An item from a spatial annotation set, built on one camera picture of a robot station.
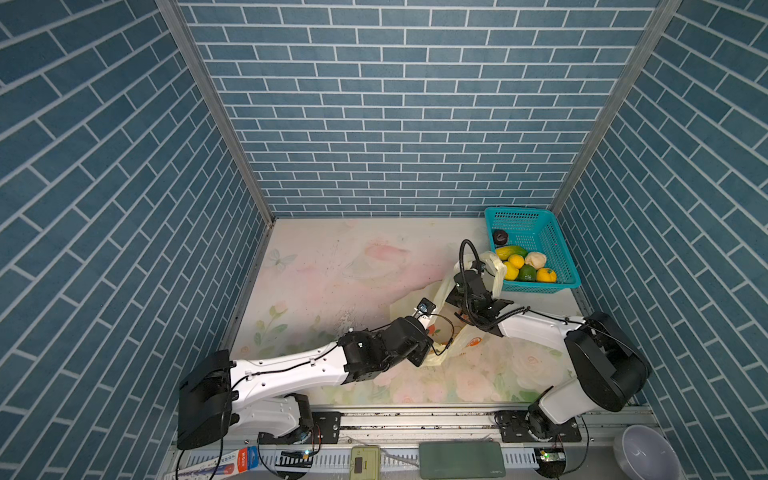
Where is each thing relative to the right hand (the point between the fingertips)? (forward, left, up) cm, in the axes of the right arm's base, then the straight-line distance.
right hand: (445, 283), depth 92 cm
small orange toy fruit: (+9, -34, -4) cm, 36 cm away
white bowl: (-39, -48, -9) cm, 62 cm away
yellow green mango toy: (+18, -22, -4) cm, 29 cm away
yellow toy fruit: (+14, -25, -3) cm, 29 cm away
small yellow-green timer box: (-46, +18, -6) cm, 50 cm away
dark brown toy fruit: (+24, -21, -3) cm, 32 cm away
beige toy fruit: (+15, -32, -3) cm, 36 cm away
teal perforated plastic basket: (+32, -37, -7) cm, 49 cm away
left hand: (-20, +5, +6) cm, 22 cm away
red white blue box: (-48, +47, -6) cm, 68 cm away
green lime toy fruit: (+9, -28, -4) cm, 30 cm away
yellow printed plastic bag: (-12, -2, -8) cm, 14 cm away
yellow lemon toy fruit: (+8, -22, -3) cm, 24 cm away
